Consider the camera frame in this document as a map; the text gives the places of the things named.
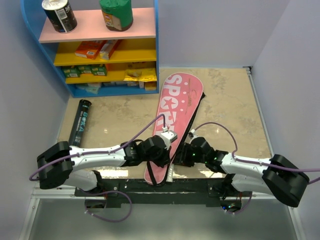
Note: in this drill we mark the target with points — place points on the green box right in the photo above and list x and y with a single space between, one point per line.
99 69

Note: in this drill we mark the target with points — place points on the orange snack box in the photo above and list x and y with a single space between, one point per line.
89 49

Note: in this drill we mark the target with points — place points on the pink racket cover bag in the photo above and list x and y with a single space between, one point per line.
179 99

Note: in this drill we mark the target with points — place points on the pink racket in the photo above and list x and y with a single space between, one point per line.
170 173

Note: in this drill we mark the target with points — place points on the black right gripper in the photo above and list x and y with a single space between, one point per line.
181 158

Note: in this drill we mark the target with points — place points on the green box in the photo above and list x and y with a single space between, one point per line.
71 71
84 69
99 69

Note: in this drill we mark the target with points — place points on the aluminium frame rail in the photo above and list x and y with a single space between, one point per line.
66 192

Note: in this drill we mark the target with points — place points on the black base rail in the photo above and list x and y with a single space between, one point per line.
182 191

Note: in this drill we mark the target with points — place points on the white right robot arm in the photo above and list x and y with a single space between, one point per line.
275 176

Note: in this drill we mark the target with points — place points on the green box middle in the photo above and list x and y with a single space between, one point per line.
84 69

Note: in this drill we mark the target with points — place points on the red white snack box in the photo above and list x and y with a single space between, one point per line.
109 48

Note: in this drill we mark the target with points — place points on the green brown canister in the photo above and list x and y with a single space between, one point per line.
117 14

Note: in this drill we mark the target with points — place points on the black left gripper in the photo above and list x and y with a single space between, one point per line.
166 158

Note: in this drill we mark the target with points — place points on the pale packet bottom shelf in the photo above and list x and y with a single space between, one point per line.
93 87

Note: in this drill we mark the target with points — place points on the yellow snack bag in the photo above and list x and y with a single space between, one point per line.
141 75

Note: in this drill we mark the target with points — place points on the green box left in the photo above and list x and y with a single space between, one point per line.
71 71

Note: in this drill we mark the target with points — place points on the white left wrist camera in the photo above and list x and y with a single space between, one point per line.
168 136

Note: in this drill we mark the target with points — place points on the black shuttlecock tube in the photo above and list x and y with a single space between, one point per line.
79 123

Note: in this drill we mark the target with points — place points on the blue shelf unit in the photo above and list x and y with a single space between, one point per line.
140 43

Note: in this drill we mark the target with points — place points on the yellow box bottom shelf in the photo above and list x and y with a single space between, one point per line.
150 86

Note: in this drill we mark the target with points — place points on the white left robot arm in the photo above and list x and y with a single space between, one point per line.
63 164

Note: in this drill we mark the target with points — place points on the black white canister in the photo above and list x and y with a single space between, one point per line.
60 14

